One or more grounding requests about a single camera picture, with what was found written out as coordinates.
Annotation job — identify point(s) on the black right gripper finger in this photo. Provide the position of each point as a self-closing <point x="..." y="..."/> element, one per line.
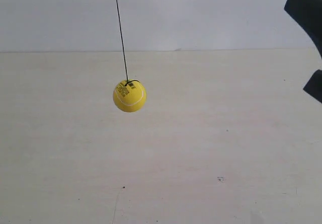
<point x="314" y="85"/>
<point x="307" y="14"/>

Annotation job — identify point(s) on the yellow tennis ball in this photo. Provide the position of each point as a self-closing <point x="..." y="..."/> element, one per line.
<point x="129" y="96"/>

